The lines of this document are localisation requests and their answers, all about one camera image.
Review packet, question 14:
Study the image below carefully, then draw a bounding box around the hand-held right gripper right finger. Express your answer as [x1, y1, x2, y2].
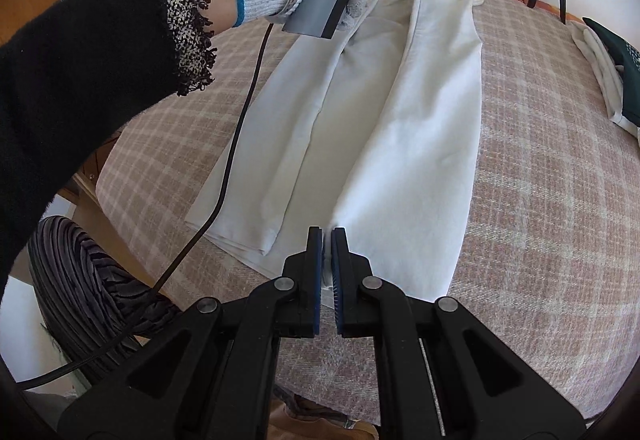
[330, 227, 586, 440]

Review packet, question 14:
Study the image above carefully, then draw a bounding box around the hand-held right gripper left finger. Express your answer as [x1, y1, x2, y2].
[57, 226, 324, 440]

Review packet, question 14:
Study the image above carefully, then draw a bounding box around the white garment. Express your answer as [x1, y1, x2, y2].
[184, 0, 486, 309]

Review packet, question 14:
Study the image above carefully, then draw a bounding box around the person's left forearm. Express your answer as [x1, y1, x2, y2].
[0, 0, 246, 308]

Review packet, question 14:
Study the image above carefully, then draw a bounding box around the tan shoe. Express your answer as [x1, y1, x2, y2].
[267, 392, 381, 440]

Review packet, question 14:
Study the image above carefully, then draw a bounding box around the pink plaid blanket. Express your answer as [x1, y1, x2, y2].
[95, 0, 640, 422]

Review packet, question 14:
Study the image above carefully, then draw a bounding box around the folded white cloth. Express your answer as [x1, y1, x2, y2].
[570, 22, 640, 139]

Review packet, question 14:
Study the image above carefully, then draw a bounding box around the grey striped skirt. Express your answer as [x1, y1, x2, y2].
[27, 215, 187, 382]

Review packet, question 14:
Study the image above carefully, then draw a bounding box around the dark green cloth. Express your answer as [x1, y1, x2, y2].
[582, 16, 640, 125]

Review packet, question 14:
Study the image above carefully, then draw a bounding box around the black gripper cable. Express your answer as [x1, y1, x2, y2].
[17, 20, 275, 391]

